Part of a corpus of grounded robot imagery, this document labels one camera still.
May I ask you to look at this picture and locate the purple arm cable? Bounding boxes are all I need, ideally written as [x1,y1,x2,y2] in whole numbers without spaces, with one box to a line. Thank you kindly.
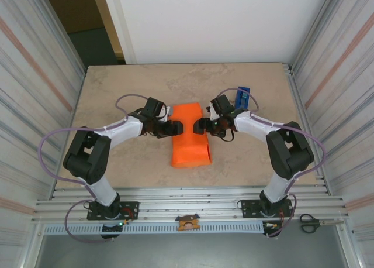
[39,94,147,244]
[216,87,327,239]

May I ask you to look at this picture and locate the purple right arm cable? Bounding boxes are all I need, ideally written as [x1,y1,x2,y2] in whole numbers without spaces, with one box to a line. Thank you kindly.
[216,87,327,239]

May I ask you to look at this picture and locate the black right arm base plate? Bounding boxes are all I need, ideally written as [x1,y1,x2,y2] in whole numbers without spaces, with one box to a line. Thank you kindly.
[241,199,293,219]

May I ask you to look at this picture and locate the black-handled scissors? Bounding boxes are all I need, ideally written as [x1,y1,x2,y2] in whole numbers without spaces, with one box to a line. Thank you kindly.
[299,214,345,234]

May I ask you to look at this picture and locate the grey slotted cable duct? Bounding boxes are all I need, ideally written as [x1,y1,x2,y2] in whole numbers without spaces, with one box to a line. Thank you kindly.
[42,222,265,235]

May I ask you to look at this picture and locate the small brown cartoon figure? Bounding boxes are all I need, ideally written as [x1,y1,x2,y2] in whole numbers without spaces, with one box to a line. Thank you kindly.
[175,214,201,232]

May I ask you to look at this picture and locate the black controller board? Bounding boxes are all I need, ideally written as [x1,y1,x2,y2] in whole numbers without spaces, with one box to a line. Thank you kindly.
[100,220,131,240]
[262,221,283,239]

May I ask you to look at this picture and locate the beige door frame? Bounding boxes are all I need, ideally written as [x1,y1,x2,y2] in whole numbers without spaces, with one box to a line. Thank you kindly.
[90,0,127,66]

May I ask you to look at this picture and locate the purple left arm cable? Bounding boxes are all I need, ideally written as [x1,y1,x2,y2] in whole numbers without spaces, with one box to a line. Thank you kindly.
[39,94,147,244]

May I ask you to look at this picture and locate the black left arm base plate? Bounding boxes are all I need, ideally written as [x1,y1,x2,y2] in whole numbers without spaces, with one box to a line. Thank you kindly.
[86,201,140,221]

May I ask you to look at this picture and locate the orange wrapping paper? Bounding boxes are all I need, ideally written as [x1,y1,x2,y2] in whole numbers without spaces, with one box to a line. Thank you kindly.
[170,102,212,169]

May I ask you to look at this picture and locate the blue tape dispenser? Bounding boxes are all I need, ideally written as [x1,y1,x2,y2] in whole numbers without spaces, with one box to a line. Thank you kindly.
[234,85,252,109]

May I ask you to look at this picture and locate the brown wooden door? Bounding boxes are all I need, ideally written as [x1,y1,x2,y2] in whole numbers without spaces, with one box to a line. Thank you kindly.
[42,0,105,35]

